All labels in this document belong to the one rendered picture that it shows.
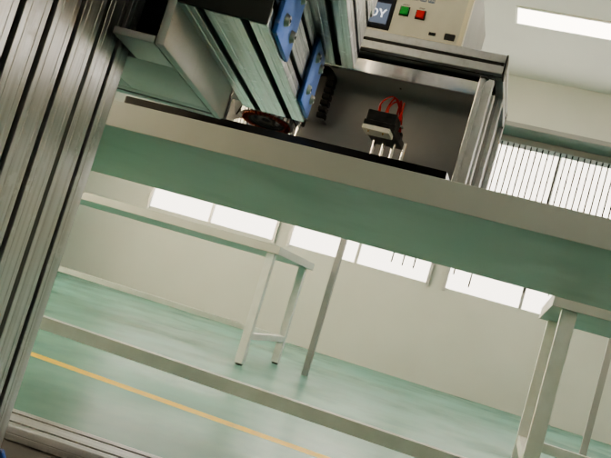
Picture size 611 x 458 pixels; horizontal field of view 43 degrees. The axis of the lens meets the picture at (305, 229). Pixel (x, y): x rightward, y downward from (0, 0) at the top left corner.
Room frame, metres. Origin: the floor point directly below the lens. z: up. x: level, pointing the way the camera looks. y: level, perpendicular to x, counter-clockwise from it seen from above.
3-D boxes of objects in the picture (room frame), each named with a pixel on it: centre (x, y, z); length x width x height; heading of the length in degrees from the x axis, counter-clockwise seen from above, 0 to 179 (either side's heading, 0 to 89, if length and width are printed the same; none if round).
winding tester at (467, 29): (1.93, -0.06, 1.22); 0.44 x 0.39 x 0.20; 74
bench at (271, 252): (5.38, 1.00, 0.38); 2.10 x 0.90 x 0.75; 74
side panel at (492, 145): (1.92, -0.38, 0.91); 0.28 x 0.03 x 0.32; 164
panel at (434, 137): (1.87, -0.03, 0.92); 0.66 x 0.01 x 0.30; 74
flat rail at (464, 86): (1.72, 0.01, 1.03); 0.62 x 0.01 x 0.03; 74
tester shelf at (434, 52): (1.93, -0.05, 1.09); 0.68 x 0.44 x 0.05; 74
